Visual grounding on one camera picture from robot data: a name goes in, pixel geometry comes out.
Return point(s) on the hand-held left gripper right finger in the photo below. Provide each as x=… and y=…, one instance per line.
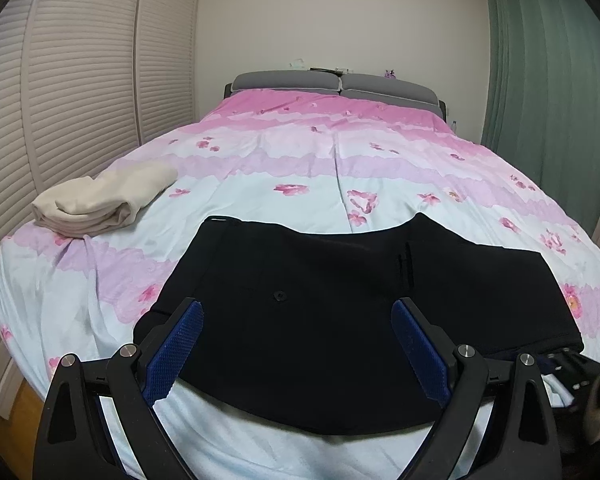
x=422, y=355

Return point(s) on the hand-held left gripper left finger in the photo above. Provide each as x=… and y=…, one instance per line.
x=172, y=355

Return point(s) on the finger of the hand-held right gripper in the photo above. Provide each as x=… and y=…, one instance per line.
x=565, y=367

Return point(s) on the black pants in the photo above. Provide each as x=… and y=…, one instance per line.
x=305, y=310

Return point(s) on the folded beige garment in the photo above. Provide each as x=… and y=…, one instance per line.
x=100, y=197

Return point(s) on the pink floral duvet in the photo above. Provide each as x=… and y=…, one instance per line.
x=300, y=160

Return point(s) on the grey headboard cushion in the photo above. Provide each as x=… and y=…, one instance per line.
x=390, y=91
x=285, y=82

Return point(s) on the white louvered wardrobe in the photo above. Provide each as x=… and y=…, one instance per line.
x=70, y=100

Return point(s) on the green curtain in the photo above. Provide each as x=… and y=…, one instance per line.
x=540, y=85

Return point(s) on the flat black device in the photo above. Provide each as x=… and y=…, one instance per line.
x=325, y=68

